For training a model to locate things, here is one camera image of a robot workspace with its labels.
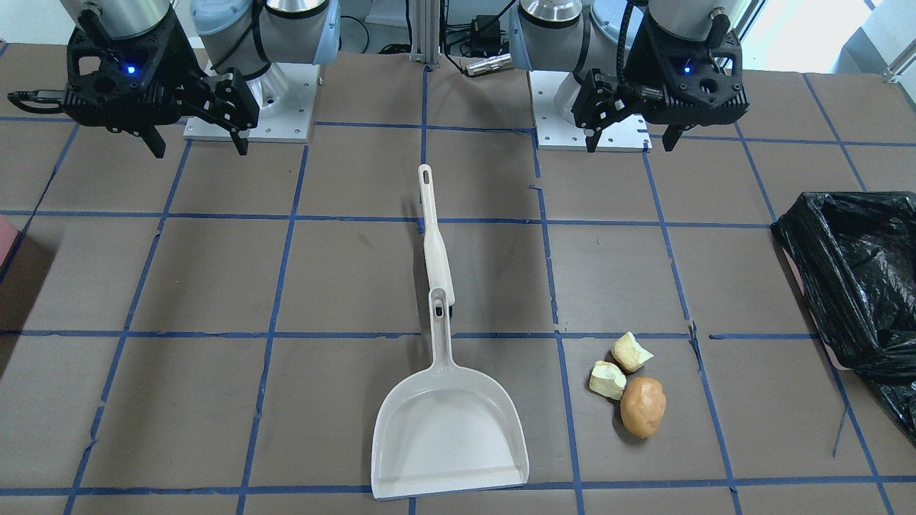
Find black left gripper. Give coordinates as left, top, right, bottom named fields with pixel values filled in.
left=570, top=14, right=751, bottom=153

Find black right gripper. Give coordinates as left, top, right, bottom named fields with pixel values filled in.
left=9, top=7, right=260, bottom=159

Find yellow apple piece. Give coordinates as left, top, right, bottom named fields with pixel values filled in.
left=610, top=332, right=655, bottom=374

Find beige hand brush black bristles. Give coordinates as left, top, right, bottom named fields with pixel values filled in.
left=416, top=163, right=455, bottom=319

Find pale apple piece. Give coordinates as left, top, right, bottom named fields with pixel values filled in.
left=587, top=360, right=628, bottom=401

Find brown potato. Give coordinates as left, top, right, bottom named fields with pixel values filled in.
left=620, top=377, right=667, bottom=438

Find beige plastic dustpan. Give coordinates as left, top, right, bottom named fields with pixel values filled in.
left=370, top=289, right=530, bottom=501

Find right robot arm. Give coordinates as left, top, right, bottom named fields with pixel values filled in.
left=7, top=1, right=341, bottom=159

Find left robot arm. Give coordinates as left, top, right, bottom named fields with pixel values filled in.
left=510, top=1, right=751, bottom=152

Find pink plastic bin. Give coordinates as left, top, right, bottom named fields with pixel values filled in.
left=0, top=215, right=21, bottom=270

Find bin with black trash bag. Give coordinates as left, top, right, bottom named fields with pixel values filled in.
left=770, top=190, right=915, bottom=439

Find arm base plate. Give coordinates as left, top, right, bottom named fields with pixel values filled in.
left=529, top=71, right=652, bottom=152
left=183, top=61, right=321, bottom=143

